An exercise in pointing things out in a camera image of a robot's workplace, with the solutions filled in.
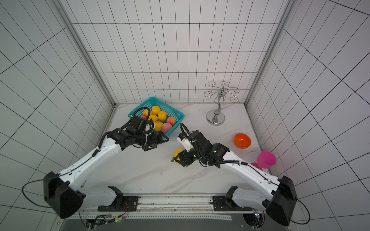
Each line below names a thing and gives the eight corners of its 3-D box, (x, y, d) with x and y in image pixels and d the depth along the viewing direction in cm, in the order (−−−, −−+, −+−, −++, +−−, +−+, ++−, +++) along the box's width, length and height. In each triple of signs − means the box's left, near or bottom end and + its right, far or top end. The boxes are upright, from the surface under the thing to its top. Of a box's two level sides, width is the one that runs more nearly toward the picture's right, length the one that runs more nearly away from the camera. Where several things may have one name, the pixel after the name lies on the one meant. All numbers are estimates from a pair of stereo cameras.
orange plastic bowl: (235, 150, 95) (237, 146, 91) (232, 137, 102) (233, 133, 98) (250, 150, 95) (253, 146, 91) (246, 137, 102) (249, 133, 98)
